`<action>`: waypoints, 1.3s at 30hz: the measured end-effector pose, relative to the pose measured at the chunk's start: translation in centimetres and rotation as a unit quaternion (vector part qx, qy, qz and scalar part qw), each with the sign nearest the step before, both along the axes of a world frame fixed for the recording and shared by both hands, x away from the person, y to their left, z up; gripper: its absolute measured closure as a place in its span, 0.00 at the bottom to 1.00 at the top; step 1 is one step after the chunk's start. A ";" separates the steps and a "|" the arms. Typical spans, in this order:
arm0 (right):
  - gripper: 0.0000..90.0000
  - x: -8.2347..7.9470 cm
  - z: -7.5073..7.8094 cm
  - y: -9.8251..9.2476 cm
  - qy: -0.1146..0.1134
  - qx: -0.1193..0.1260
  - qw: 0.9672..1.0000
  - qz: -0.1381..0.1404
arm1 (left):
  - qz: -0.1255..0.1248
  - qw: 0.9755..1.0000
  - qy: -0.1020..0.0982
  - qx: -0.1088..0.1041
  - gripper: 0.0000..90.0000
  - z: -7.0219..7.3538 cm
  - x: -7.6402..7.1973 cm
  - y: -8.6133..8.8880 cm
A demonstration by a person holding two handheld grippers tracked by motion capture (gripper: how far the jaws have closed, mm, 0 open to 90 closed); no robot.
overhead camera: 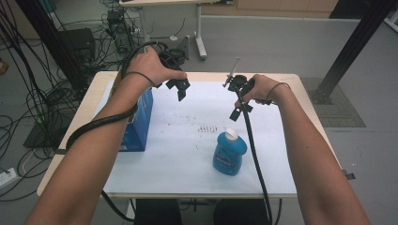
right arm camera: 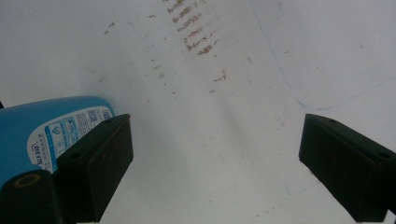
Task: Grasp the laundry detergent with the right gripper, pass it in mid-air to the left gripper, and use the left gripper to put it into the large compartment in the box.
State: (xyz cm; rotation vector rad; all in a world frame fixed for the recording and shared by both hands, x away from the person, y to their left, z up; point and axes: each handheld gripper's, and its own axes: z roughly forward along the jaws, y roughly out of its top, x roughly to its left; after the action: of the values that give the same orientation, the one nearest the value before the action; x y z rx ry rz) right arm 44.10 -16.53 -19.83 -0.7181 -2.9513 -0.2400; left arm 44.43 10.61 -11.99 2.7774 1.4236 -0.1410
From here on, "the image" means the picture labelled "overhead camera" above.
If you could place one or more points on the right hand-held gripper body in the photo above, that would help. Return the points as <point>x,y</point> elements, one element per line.
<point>241,84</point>

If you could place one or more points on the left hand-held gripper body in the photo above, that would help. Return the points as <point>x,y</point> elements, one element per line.
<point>173,59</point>

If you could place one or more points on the blue detergent bottle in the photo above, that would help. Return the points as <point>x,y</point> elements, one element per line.
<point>228,153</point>

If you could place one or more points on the blue cardboard box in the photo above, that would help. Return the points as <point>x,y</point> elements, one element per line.
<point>140,125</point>

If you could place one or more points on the person's left hand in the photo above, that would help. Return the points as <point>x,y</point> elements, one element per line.
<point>150,67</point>

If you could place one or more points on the person's right hand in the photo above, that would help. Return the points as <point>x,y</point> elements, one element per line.
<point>266,89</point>

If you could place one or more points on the black wrist band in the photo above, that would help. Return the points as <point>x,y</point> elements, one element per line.
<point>277,85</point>
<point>142,75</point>

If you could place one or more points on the white desk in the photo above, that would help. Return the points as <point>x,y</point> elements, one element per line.
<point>198,31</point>

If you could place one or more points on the white table sheet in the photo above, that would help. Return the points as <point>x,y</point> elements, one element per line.
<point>181,156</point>

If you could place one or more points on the grey floor mat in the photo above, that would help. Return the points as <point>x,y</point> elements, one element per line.
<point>338,106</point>

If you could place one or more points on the person's right leg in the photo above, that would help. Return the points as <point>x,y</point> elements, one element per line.
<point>241,212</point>

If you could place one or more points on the person's leg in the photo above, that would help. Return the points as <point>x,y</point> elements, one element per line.
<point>156,212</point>
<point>241,212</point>

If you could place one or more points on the black equipment box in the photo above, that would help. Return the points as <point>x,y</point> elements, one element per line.
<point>76,43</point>

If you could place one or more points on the black tape piece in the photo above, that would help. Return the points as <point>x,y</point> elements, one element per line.
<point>61,151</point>
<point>349,175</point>

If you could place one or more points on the person's left leg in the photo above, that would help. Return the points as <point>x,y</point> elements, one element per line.
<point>156,212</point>

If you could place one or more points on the dark floor mat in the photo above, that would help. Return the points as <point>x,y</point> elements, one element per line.
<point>40,137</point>

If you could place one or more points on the white power strip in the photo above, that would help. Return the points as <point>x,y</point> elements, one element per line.
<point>7,177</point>

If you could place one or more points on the black metal frame post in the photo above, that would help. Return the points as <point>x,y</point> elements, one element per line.
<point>350,47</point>
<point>53,40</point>

